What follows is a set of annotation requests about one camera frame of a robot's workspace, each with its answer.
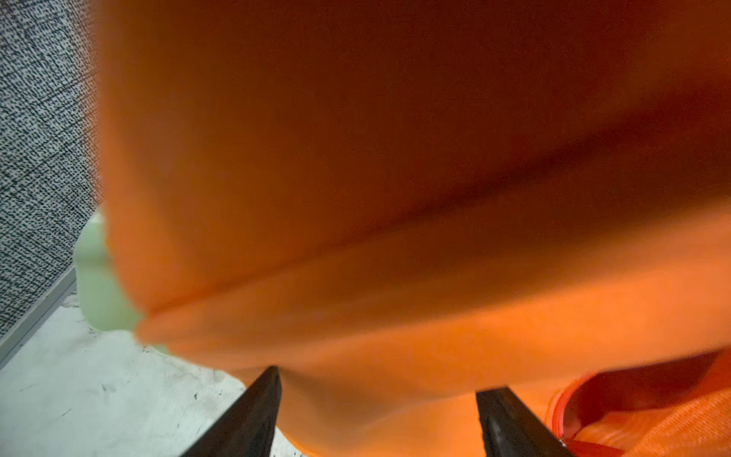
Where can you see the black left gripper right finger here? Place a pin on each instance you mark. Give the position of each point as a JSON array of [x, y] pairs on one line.
[[510, 428]]

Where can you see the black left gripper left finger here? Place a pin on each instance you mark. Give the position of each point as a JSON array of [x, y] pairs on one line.
[[247, 428]]

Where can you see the light green plate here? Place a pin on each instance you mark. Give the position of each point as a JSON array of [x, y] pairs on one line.
[[102, 300]]

